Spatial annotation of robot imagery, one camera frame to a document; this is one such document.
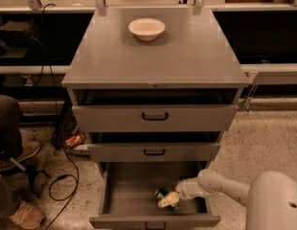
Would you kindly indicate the white paper bowl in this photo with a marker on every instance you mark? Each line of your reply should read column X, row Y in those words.
column 146, row 29

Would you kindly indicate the grey metal drawer cabinet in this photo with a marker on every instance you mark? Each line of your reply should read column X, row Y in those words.
column 190, row 63

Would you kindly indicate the middle grey drawer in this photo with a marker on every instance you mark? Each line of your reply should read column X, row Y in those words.
column 153, row 152

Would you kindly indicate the top grey drawer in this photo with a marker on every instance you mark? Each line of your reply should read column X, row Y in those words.
column 154, row 118

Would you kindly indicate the bottom grey open drawer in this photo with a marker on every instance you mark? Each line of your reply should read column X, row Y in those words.
column 128, row 198

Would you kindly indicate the crushed green soda can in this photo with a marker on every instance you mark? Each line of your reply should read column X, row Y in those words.
column 161, row 193

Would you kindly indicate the tan shoe near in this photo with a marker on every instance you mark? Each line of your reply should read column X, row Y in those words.
column 27, row 216

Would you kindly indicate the orange snack packet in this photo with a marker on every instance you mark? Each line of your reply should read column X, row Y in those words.
column 75, row 140

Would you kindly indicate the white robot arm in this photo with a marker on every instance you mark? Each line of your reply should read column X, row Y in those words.
column 270, row 200

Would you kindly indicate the brown trouser leg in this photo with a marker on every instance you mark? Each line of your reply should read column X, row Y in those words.
column 10, row 137

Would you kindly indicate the tan shoe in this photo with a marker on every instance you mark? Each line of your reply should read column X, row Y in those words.
column 28, row 150
column 27, row 216

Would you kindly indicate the tan shoe far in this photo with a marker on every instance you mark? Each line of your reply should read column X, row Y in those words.
column 28, row 150

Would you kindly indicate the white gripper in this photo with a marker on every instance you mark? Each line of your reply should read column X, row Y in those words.
column 186, row 188

